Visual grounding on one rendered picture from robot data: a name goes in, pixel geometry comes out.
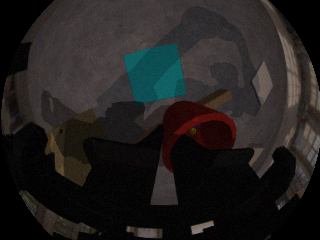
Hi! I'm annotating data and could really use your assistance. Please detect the brown flat bar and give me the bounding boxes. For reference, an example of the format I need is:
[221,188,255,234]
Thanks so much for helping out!
[135,88,232,144]

